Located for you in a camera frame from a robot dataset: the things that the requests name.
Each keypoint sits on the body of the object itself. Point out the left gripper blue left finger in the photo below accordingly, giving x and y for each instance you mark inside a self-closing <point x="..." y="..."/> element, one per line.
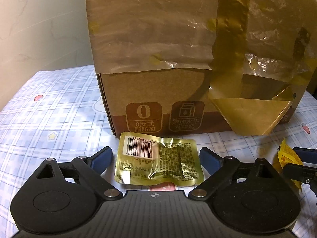
<point x="89" y="170"/>

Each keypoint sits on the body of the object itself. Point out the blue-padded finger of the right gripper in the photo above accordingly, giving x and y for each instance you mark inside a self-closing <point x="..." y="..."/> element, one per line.
<point x="306" y="154"/>

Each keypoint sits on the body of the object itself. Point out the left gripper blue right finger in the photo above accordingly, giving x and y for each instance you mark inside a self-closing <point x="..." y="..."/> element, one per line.
<point x="221" y="170"/>

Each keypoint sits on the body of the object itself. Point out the yellow snack packet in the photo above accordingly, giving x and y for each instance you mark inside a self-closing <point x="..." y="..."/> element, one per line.
<point x="284" y="155"/>

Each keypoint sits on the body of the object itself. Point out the gold foil snack packet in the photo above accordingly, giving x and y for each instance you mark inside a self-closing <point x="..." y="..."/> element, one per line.
<point x="147" y="160"/>

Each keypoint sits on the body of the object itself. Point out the checked bed sheet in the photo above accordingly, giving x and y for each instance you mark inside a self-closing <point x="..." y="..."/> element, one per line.
<point x="59" y="114"/>

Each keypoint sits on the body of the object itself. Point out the cardboard box with plastic liner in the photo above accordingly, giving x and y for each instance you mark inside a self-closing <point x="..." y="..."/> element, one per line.
<point x="174" y="67"/>

